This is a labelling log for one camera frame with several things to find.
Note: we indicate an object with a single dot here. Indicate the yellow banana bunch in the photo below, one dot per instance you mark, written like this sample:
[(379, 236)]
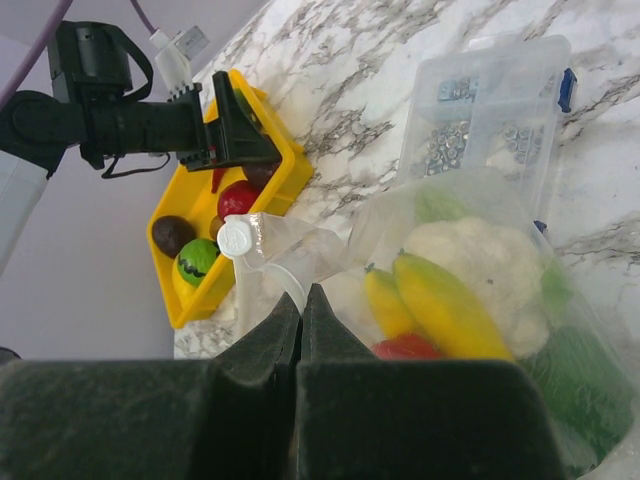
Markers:
[(418, 296)]

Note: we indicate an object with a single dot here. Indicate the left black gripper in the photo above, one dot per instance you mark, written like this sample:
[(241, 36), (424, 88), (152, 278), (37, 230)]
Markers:
[(101, 81)]

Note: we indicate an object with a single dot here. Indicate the clear plastic screw box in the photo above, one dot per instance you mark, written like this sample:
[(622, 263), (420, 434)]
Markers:
[(498, 106)]

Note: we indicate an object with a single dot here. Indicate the red bell pepper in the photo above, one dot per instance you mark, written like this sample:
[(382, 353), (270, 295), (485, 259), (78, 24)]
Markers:
[(408, 346)]

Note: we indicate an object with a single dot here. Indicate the yellow plastic tray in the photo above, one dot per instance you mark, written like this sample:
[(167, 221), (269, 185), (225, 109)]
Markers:
[(189, 196)]

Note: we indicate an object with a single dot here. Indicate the white cauliflower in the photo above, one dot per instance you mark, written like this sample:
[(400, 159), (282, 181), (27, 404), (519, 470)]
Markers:
[(503, 268)]

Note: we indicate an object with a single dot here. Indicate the red chili pepper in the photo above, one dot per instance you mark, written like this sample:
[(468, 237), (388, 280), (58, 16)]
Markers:
[(217, 177)]

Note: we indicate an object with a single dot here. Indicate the green ball black squiggle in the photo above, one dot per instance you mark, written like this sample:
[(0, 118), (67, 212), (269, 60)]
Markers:
[(196, 259)]

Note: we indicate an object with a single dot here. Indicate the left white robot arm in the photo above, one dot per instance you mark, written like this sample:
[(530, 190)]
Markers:
[(22, 184)]

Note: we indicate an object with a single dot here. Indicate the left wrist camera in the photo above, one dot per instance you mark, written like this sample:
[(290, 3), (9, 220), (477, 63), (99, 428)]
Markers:
[(174, 56)]

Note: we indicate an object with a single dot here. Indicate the dark passion fruit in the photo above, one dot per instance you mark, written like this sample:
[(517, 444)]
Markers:
[(171, 233)]

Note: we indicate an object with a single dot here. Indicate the dark purple plum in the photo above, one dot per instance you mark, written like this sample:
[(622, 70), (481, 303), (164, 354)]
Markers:
[(259, 174)]

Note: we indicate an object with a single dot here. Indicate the green bell pepper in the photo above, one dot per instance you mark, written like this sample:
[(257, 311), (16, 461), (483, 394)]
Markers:
[(584, 387)]

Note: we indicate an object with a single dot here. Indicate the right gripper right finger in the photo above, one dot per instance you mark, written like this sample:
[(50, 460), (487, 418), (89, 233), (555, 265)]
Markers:
[(360, 417)]

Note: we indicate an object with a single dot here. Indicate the yellow lemon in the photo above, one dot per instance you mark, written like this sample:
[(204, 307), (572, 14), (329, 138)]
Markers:
[(183, 289)]

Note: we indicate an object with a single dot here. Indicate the red apple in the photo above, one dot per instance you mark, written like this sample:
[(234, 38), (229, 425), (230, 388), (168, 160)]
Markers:
[(236, 199)]

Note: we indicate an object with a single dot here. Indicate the clear zip top bag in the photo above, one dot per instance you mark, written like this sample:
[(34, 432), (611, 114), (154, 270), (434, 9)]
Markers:
[(292, 255)]

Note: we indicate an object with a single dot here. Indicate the brown kiwi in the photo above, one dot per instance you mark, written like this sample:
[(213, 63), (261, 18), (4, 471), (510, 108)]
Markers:
[(215, 225)]

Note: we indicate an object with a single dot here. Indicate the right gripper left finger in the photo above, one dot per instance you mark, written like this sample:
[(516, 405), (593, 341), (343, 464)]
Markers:
[(229, 417)]

